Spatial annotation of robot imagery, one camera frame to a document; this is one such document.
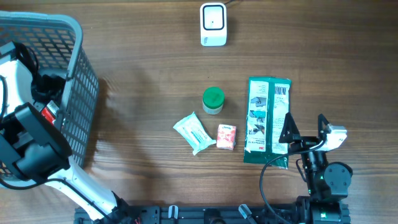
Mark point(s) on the green lid jar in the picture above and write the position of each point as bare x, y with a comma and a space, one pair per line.
213, 100

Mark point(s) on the grey plastic shopping basket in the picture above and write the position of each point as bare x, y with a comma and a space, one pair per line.
56, 43

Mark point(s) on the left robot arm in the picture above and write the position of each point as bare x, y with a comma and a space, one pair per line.
33, 149

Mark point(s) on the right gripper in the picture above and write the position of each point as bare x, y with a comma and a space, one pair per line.
306, 142

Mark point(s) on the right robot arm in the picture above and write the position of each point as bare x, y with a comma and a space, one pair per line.
327, 182

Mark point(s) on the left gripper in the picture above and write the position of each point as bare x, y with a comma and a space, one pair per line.
58, 83

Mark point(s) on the light green wet wipes pack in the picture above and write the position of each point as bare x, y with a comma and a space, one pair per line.
192, 130

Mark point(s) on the green 3M gloves bag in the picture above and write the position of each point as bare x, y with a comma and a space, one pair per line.
268, 103

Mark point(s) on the small red packet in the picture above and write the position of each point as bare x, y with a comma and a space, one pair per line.
50, 112

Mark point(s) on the white barcode scanner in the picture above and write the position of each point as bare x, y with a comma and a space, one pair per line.
213, 24

